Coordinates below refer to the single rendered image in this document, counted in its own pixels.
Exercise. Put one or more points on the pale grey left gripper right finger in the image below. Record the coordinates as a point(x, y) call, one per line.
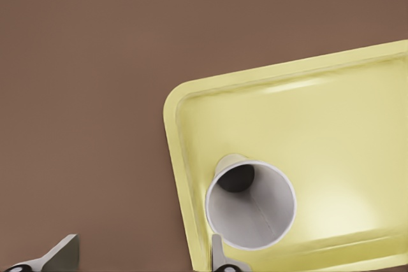
point(218, 254)

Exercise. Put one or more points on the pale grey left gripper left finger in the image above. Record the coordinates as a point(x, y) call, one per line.
point(60, 254)

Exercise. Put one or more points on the white IKEA cup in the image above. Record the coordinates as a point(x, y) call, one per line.
point(255, 208)

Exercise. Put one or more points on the pale yellow plastic tray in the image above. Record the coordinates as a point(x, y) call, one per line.
point(334, 144)

